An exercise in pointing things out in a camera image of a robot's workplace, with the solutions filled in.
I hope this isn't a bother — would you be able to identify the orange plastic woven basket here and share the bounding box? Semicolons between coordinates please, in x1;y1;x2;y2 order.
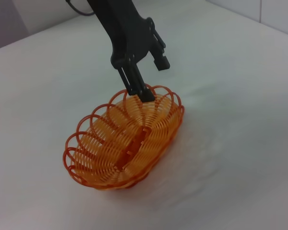
62;84;185;192

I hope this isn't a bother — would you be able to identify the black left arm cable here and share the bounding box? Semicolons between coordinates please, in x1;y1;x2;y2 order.
65;0;95;17

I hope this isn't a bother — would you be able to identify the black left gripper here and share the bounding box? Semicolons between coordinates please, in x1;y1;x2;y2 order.
87;0;171;103

